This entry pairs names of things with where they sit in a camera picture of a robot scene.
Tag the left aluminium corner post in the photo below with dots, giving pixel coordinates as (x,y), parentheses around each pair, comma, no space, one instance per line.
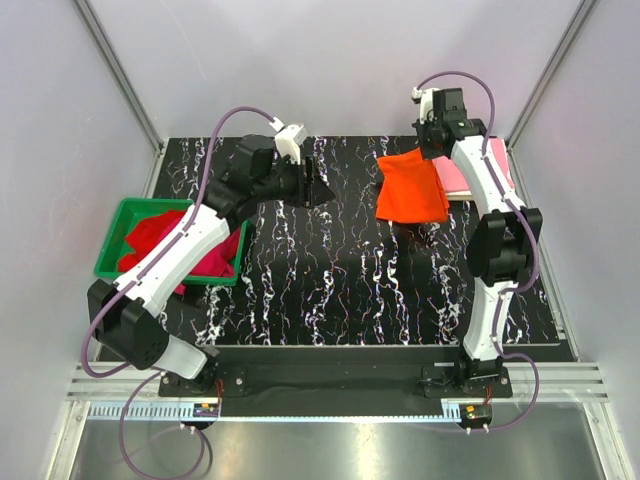
(110,58)

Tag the magenta t shirt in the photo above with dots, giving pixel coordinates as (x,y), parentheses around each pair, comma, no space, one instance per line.
(217,268)

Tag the green plastic bin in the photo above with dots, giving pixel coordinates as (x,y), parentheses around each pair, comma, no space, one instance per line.
(130,212)

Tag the cream folded t shirt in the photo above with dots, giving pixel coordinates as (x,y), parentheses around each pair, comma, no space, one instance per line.
(460,196)

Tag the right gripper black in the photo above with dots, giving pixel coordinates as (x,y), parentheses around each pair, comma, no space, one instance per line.
(426,153)

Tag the pink folded t shirt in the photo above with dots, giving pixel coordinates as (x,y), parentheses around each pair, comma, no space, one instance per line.
(452,179)

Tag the black marble pattern mat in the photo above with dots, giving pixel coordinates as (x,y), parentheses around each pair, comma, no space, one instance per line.
(336,275)

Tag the aluminium frame rail front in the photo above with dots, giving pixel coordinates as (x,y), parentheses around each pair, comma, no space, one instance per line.
(133,395)

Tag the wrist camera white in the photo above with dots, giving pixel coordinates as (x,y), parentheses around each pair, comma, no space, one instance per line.
(289,140)
(424,99)

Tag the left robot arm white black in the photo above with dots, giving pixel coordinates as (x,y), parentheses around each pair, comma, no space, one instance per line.
(124,314)

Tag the orange t shirt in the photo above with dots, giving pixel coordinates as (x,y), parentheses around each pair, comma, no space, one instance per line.
(411,191)

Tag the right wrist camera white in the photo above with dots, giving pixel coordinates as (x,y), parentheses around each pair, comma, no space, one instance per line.
(424,99)

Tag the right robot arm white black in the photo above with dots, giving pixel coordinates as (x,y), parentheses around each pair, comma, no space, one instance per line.
(501,254)

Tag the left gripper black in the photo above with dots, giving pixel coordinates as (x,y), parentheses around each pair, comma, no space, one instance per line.
(319,192)

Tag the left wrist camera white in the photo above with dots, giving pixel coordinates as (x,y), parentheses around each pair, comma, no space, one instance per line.
(289,140)

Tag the aluminium corner post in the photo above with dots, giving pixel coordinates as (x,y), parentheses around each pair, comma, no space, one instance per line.
(110,58)
(577,22)

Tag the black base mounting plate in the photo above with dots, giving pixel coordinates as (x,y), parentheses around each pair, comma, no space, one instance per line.
(335,383)

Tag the right aluminium corner post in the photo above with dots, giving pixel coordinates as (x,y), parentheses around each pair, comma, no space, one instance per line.
(577,22)

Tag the red t shirt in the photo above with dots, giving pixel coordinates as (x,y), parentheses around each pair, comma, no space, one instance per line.
(146,235)

